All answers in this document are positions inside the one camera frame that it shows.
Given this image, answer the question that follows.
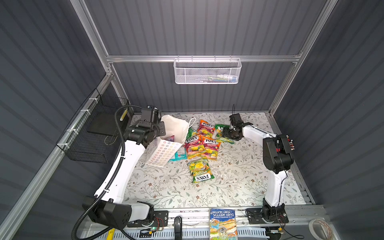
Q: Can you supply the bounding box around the green fox's packet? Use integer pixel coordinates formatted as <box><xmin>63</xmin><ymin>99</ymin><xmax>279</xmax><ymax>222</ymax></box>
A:
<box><xmin>213</xmin><ymin>124</ymin><xmax>235</xmax><ymax>145</ymax></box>
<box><xmin>188</xmin><ymin>157</ymin><xmax>215</xmax><ymax>183</ymax></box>

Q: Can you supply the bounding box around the purple Fox's berries packet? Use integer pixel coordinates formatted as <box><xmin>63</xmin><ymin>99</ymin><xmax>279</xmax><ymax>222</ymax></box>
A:
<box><xmin>165</xmin><ymin>136</ymin><xmax>175</xmax><ymax>142</ymax></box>

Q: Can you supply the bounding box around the white paper gift bag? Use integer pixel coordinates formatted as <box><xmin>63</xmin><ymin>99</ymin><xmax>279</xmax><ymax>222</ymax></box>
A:
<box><xmin>146</xmin><ymin>115</ymin><xmax>196</xmax><ymax>168</ymax></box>

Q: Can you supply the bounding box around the orange fox's packet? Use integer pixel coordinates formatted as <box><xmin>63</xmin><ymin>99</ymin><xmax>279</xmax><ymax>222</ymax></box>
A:
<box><xmin>197</xmin><ymin>120</ymin><xmax>215</xmax><ymax>138</ymax></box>
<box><xmin>185</xmin><ymin>135</ymin><xmax>206</xmax><ymax>159</ymax></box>
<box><xmin>202</xmin><ymin>136</ymin><xmax>221</xmax><ymax>161</ymax></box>

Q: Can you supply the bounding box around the green Fox's packet front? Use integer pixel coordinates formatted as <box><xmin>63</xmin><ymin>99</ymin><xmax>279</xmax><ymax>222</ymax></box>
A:
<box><xmin>188</xmin><ymin>157</ymin><xmax>215</xmax><ymax>183</ymax></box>

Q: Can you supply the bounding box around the dark green snack packet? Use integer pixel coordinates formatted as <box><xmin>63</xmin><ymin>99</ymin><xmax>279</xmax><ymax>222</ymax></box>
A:
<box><xmin>186</xmin><ymin>127</ymin><xmax>198</xmax><ymax>140</ymax></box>

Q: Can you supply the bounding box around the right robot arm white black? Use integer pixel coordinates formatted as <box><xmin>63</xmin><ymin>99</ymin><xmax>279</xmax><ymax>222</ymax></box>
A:
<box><xmin>223</xmin><ymin>114</ymin><xmax>295</xmax><ymax>224</ymax></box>

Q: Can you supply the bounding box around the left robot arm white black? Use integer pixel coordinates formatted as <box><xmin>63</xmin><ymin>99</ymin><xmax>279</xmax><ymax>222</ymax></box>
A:
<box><xmin>83</xmin><ymin>106</ymin><xmax>166</xmax><ymax>230</ymax></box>

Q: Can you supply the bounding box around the yellow marker in basket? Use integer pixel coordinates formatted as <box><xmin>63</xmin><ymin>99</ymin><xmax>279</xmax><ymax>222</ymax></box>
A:
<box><xmin>120</xmin><ymin>109</ymin><xmax>128</xmax><ymax>122</ymax></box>

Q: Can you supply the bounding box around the teal snack packet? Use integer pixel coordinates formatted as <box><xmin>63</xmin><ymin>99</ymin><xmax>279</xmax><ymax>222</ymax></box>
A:
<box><xmin>169</xmin><ymin>147</ymin><xmax>187</xmax><ymax>162</ymax></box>

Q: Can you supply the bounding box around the red pencil cup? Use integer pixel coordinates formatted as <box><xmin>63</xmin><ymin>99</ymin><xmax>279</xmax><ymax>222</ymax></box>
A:
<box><xmin>286</xmin><ymin>135</ymin><xmax>295</xmax><ymax>151</ymax></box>

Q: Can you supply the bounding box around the colourful book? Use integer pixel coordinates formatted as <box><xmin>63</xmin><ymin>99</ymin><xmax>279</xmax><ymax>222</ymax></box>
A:
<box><xmin>210</xmin><ymin>209</ymin><xmax>238</xmax><ymax>240</ymax></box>

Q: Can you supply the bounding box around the black wire basket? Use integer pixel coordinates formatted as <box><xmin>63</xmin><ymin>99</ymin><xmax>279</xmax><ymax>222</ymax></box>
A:
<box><xmin>57</xmin><ymin>90</ymin><xmax>129</xmax><ymax>164</ymax></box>

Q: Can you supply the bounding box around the white wire mesh basket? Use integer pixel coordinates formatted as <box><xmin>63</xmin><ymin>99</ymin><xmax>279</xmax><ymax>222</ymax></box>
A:
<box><xmin>173</xmin><ymin>58</ymin><xmax>242</xmax><ymax>85</ymax></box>

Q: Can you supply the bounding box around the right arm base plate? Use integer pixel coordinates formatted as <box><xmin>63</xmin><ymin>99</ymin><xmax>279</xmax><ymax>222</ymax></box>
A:
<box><xmin>245</xmin><ymin>208</ymin><xmax>289</xmax><ymax>225</ymax></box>

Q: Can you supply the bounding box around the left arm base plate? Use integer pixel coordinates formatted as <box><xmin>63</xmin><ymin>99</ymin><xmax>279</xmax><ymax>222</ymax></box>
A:
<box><xmin>127</xmin><ymin>211</ymin><xmax>169</xmax><ymax>228</ymax></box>

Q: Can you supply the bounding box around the black handle tool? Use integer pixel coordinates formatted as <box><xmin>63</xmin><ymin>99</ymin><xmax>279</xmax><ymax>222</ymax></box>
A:
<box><xmin>174</xmin><ymin>216</ymin><xmax>183</xmax><ymax>240</ymax></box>

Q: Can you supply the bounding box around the black corrugated cable hose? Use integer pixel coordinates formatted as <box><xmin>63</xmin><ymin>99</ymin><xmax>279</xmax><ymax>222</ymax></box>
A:
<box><xmin>71</xmin><ymin>104</ymin><xmax>143</xmax><ymax>240</ymax></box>

